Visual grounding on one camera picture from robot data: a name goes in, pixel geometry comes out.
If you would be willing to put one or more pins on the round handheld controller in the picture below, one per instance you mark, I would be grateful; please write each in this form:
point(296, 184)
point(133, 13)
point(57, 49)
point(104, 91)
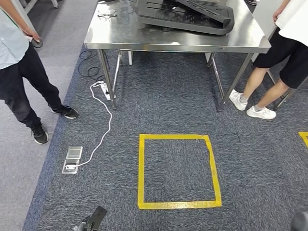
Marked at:
point(37, 44)

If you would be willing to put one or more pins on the black plastic licence plate bracket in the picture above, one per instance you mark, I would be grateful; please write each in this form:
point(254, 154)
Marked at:
point(204, 9)

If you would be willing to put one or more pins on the clear eyeglasses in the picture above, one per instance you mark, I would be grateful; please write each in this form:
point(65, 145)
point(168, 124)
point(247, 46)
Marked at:
point(106, 14)

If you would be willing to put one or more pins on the person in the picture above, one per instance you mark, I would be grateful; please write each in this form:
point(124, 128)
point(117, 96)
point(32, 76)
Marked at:
point(288, 54)
point(14, 79)

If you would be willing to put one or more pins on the yellow floor tape outline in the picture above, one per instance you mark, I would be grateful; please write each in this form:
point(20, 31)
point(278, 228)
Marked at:
point(141, 172)

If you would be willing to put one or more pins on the black plastic engine cover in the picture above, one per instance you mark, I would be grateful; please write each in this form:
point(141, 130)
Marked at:
point(149, 16)

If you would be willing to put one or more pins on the white power strip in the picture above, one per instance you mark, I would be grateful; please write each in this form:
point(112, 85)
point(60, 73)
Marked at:
point(106, 91)

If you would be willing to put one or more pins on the stainless steel workbench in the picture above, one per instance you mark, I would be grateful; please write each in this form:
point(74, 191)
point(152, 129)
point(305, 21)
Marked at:
point(124, 32)

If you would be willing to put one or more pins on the person's left hand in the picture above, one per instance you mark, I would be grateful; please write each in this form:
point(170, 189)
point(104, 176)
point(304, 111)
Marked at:
point(32, 35)

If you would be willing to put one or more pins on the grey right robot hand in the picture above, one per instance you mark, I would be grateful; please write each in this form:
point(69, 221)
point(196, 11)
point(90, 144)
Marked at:
point(300, 223)

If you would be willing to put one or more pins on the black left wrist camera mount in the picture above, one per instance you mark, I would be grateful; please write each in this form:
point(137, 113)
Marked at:
point(97, 216)

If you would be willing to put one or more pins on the person's left forearm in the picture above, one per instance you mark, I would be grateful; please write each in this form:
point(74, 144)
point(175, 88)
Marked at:
point(14, 16)

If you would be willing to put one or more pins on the steel floor socket box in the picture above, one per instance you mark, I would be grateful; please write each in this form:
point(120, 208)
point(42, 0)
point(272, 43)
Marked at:
point(73, 153)

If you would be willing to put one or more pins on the white metal table frame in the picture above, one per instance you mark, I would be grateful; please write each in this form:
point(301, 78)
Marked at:
point(54, 3)

